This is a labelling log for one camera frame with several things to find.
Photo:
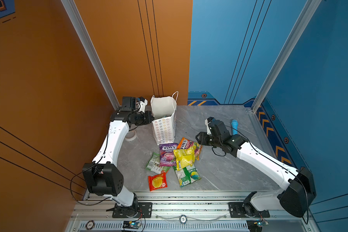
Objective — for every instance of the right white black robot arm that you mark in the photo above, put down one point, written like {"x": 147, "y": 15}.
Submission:
{"x": 296, "y": 186}

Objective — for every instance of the green white snack packet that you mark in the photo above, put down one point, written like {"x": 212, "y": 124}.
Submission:
{"x": 153, "y": 165}

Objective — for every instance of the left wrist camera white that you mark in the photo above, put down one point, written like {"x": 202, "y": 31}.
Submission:
{"x": 142, "y": 103}

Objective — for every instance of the left aluminium corner post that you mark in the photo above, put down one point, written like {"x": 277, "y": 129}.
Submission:
{"x": 82, "y": 32}

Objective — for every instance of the purple Fox's candy bag left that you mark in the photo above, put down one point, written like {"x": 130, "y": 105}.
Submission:
{"x": 167, "y": 157}

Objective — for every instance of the right aluminium corner post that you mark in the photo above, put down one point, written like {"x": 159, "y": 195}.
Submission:
{"x": 299, "y": 27}

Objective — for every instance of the left green circuit board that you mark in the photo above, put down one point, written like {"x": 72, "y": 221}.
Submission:
{"x": 131, "y": 226}

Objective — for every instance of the aluminium frame rail base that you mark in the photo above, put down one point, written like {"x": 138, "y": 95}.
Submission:
{"x": 206, "y": 211}

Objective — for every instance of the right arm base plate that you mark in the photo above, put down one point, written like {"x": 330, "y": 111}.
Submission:
{"x": 242, "y": 210}

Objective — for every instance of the yellow snack bag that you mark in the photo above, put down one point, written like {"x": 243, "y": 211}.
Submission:
{"x": 184, "y": 157}

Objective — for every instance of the orange Fox's candy bag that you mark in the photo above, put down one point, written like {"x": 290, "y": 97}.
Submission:
{"x": 186, "y": 144}

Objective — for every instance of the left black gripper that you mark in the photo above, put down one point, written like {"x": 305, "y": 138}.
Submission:
{"x": 147, "y": 115}

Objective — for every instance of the white printed paper bag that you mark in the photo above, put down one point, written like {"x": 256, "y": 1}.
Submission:
{"x": 164, "y": 110}

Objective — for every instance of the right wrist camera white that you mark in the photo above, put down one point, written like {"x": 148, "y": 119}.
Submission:
{"x": 209, "y": 125}

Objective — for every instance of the right green circuit board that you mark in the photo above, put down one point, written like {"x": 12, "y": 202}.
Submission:
{"x": 257, "y": 225}

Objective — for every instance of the round brown badge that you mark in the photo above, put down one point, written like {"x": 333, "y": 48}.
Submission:
{"x": 90, "y": 225}

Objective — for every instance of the red yellow snack packet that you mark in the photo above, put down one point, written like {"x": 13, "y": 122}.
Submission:
{"x": 157, "y": 182}

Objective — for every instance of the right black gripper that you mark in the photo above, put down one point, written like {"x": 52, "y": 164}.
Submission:
{"x": 202, "y": 136}

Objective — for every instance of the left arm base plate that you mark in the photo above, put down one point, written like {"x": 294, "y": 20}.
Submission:
{"x": 133, "y": 211}

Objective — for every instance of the green snack bag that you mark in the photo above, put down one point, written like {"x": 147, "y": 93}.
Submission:
{"x": 187, "y": 175}

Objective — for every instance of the aluminium corner post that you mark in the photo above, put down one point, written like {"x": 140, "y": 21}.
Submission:
{"x": 82, "y": 32}
{"x": 299, "y": 27}

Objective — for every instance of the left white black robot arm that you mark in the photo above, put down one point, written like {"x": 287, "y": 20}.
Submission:
{"x": 102, "y": 176}

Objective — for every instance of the blue toy microphone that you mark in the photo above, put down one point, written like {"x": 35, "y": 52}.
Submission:
{"x": 234, "y": 126}

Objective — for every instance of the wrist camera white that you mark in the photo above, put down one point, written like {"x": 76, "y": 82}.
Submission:
{"x": 142, "y": 103}
{"x": 209, "y": 125}

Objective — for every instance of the green circuit board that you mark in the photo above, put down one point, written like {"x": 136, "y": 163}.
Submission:
{"x": 131, "y": 226}
{"x": 257, "y": 225}

